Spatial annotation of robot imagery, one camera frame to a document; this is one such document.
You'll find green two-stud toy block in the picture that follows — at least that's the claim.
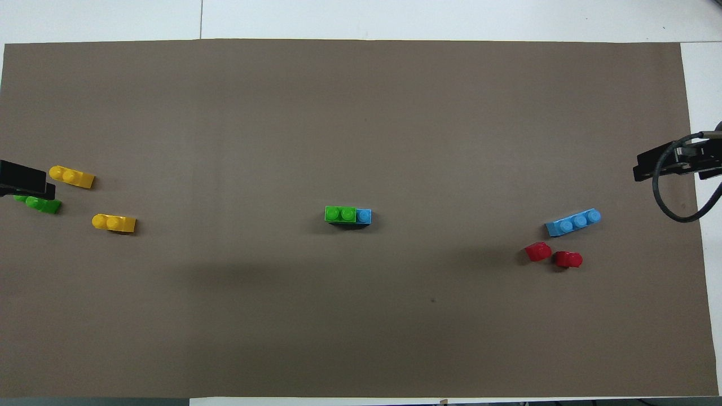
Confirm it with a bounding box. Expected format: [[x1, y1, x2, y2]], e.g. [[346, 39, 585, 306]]
[[12, 193, 63, 215], [324, 206, 357, 224]]

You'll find yellow two-stud toy block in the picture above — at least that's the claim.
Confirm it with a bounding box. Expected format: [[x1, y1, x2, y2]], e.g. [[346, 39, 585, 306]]
[[91, 214, 137, 234], [49, 165, 96, 189]]

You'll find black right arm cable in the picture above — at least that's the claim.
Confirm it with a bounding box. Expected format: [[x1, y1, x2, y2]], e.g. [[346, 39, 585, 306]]
[[652, 131, 722, 223]]

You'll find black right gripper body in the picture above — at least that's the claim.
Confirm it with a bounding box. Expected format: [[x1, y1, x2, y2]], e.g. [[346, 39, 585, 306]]
[[677, 138, 722, 182]]

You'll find brown table mat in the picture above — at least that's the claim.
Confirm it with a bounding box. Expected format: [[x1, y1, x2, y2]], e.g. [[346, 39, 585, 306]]
[[0, 38, 720, 399]]

